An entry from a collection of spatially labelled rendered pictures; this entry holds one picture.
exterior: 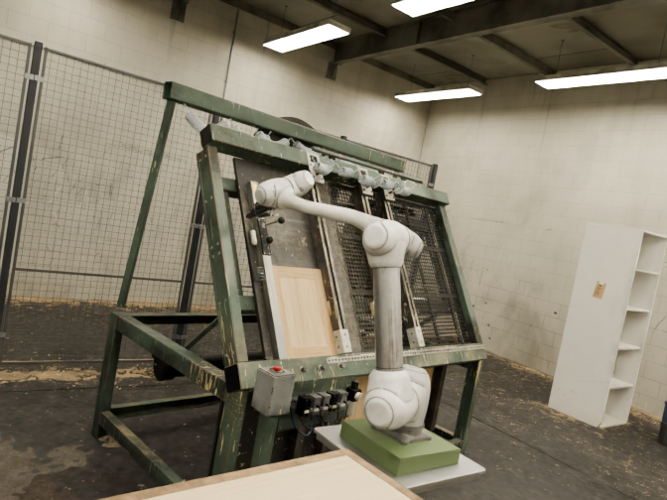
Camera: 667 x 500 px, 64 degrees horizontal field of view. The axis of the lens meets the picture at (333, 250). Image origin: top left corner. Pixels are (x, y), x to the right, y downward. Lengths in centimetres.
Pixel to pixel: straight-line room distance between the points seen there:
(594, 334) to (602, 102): 343
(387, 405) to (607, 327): 446
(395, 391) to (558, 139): 683
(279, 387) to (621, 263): 451
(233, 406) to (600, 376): 447
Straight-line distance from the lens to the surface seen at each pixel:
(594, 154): 811
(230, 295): 250
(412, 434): 219
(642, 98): 806
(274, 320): 263
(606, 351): 618
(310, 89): 856
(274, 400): 229
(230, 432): 252
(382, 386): 195
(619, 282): 613
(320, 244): 302
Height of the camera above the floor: 161
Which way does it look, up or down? 3 degrees down
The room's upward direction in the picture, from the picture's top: 10 degrees clockwise
